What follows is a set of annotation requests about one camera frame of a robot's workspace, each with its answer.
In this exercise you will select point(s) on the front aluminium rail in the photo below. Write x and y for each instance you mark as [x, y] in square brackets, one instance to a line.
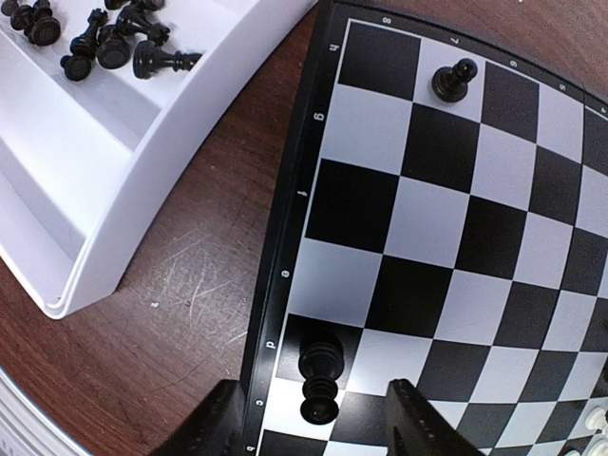
[26, 430]

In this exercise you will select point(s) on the white pawn eight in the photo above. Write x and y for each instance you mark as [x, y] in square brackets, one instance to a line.
[599, 448]

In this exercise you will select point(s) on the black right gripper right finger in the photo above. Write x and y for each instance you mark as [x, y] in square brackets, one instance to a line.
[415, 427]

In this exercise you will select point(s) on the black king piece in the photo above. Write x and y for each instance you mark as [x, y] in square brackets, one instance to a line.
[321, 363]

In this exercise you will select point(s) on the black pawn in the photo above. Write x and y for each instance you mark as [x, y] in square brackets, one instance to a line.
[450, 83]

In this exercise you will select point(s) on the black pieces pile in tray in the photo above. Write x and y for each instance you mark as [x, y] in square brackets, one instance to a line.
[117, 34]

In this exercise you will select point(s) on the white pawn seven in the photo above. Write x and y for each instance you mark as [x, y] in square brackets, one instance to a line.
[596, 420]

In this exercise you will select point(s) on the white compartment tray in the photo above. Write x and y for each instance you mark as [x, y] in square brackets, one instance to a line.
[86, 166]

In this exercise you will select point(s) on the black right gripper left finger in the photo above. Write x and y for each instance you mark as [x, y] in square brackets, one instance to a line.
[213, 428]

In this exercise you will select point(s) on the black and grey chessboard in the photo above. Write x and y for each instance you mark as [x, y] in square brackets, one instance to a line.
[460, 246]

